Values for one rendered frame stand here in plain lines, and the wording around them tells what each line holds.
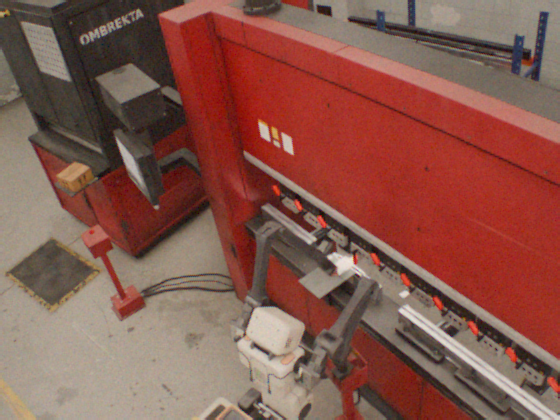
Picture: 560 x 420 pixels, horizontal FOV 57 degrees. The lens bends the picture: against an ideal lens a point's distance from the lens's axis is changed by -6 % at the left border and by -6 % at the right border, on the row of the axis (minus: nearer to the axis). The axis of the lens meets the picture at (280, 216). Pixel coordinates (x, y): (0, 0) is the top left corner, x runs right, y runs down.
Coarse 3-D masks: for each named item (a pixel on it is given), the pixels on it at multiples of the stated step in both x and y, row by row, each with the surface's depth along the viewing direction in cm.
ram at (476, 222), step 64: (256, 64) 271; (256, 128) 307; (320, 128) 253; (384, 128) 215; (320, 192) 284; (384, 192) 237; (448, 192) 202; (512, 192) 176; (448, 256) 221; (512, 256) 190; (512, 320) 206
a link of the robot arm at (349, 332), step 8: (376, 288) 255; (368, 296) 256; (376, 296) 256; (360, 312) 257; (352, 320) 258; (352, 328) 258; (344, 336) 259; (352, 336) 261; (344, 344) 259; (344, 352) 259; (336, 360) 260
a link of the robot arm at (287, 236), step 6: (282, 228) 249; (282, 234) 248; (288, 234) 252; (294, 234) 261; (282, 240) 258; (288, 240) 259; (294, 240) 262; (300, 240) 266; (294, 246) 265; (300, 246) 267; (306, 246) 271; (312, 246) 275; (306, 252) 273; (312, 252) 275; (318, 252) 279; (312, 258) 278
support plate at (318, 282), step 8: (312, 272) 305; (320, 272) 304; (344, 272) 301; (352, 272) 301; (304, 280) 301; (312, 280) 300; (320, 280) 300; (328, 280) 299; (336, 280) 298; (344, 280) 297; (312, 288) 296; (320, 288) 295; (328, 288) 294; (320, 296) 291
